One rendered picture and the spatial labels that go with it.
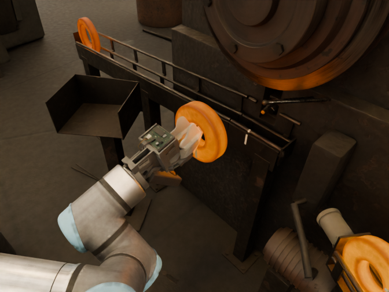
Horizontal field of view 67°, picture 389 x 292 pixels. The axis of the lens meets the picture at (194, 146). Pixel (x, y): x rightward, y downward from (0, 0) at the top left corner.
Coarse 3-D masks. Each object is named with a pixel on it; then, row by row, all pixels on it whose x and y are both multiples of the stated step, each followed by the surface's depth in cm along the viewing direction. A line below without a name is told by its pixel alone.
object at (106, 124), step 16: (80, 80) 115; (96, 80) 113; (112, 80) 112; (128, 80) 110; (64, 96) 108; (80, 96) 119; (96, 96) 118; (112, 96) 117; (128, 96) 102; (64, 112) 110; (80, 112) 117; (96, 112) 116; (112, 112) 115; (128, 112) 104; (64, 128) 109; (80, 128) 109; (96, 128) 108; (112, 128) 107; (128, 128) 106; (112, 144) 116; (112, 160) 123; (144, 208) 153
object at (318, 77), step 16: (384, 0) 50; (368, 16) 53; (384, 16) 51; (368, 32) 54; (224, 48) 82; (352, 48) 57; (368, 48) 56; (240, 64) 80; (336, 64) 61; (352, 64) 59; (256, 80) 79; (272, 80) 75; (288, 80) 71; (304, 80) 68; (320, 80) 65
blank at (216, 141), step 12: (180, 108) 71; (192, 108) 67; (204, 108) 66; (192, 120) 69; (204, 120) 66; (216, 120) 66; (204, 132) 68; (216, 132) 65; (204, 144) 70; (216, 144) 66; (204, 156) 72; (216, 156) 69
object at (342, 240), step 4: (368, 232) 64; (340, 236) 63; (344, 236) 63; (348, 236) 63; (352, 236) 63; (356, 236) 63; (340, 240) 63; (344, 240) 64; (336, 244) 64; (340, 244) 64; (344, 244) 65; (336, 248) 65; (340, 248) 65; (332, 252) 66; (340, 252) 66; (328, 260) 68; (328, 264) 69
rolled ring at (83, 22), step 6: (84, 18) 146; (78, 24) 152; (84, 24) 146; (90, 24) 145; (78, 30) 155; (84, 30) 155; (90, 30) 144; (96, 30) 146; (84, 36) 157; (90, 36) 147; (96, 36) 146; (84, 42) 157; (96, 42) 147; (96, 48) 150
